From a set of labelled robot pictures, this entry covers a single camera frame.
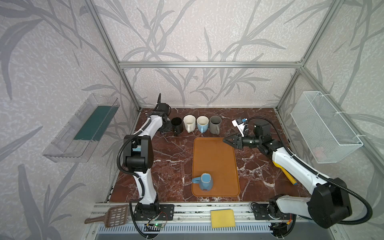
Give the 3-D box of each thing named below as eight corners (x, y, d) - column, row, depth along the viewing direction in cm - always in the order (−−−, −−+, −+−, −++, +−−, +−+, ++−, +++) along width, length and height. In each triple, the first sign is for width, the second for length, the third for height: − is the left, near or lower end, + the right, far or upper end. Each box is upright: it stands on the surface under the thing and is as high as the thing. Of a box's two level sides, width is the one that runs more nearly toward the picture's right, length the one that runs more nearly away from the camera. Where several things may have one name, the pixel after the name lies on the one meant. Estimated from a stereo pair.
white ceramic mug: (183, 137, 105) (182, 128, 97) (185, 124, 113) (183, 114, 104) (195, 137, 105) (194, 128, 97) (195, 124, 113) (195, 114, 104)
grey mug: (209, 138, 105) (210, 128, 96) (209, 125, 112) (210, 115, 103) (220, 138, 105) (222, 128, 96) (219, 125, 112) (221, 115, 103)
